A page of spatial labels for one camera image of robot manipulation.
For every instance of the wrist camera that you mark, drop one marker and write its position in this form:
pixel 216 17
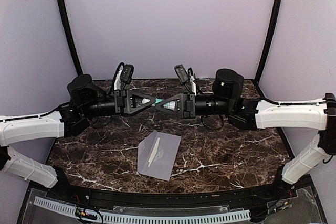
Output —
pixel 186 78
pixel 123 76

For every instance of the white slotted cable duct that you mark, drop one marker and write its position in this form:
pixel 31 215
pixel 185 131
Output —
pixel 144 215

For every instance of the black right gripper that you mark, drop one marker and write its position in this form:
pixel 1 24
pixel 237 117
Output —
pixel 186 105

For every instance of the grey paper envelope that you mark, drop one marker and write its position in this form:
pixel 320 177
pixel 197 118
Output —
pixel 162 165

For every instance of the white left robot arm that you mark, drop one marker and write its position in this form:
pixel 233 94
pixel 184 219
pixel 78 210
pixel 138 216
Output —
pixel 60 122

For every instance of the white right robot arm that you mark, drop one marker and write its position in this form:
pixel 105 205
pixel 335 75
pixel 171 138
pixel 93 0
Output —
pixel 316 115

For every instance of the black frame corner post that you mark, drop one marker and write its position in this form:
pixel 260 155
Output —
pixel 268 40

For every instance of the black front rail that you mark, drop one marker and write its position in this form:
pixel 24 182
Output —
pixel 255 197

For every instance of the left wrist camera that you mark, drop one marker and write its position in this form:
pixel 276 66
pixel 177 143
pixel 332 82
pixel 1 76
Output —
pixel 123 76

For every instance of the small white glue cap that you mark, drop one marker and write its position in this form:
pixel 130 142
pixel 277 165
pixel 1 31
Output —
pixel 145 100

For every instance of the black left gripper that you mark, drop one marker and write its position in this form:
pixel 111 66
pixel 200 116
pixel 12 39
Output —
pixel 124 102

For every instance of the black left frame post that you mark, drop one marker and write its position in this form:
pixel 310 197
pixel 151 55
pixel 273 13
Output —
pixel 69 37

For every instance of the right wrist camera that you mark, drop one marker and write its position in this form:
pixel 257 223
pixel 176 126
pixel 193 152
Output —
pixel 186 78

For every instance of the small white-capped glue bottle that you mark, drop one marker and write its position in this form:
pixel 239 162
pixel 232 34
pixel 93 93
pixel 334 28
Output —
pixel 170 105

